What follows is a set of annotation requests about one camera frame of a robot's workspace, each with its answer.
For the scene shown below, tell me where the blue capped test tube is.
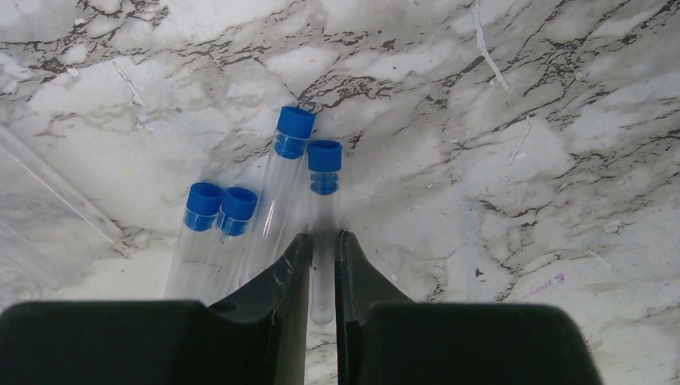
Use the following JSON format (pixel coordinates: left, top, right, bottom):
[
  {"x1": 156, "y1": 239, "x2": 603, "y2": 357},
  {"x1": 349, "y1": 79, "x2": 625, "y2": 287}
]
[
  {"x1": 203, "y1": 186, "x2": 257, "y2": 304},
  {"x1": 164, "y1": 181, "x2": 224, "y2": 299},
  {"x1": 238, "y1": 106, "x2": 316, "y2": 285},
  {"x1": 308, "y1": 140, "x2": 342, "y2": 326}
]

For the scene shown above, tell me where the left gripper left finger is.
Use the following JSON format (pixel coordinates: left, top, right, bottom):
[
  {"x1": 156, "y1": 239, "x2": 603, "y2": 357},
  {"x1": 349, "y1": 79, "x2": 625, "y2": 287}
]
[{"x1": 1, "y1": 234, "x2": 312, "y2": 384}]

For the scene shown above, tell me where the clear test tube rack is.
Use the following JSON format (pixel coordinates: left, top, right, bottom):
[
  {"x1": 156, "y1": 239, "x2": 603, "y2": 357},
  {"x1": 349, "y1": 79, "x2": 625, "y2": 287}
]
[{"x1": 1, "y1": 128, "x2": 122, "y2": 309}]

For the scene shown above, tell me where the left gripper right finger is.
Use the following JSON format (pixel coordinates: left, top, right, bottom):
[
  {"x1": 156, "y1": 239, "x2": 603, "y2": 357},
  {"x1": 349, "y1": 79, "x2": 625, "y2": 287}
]
[{"x1": 335, "y1": 230, "x2": 601, "y2": 384}]

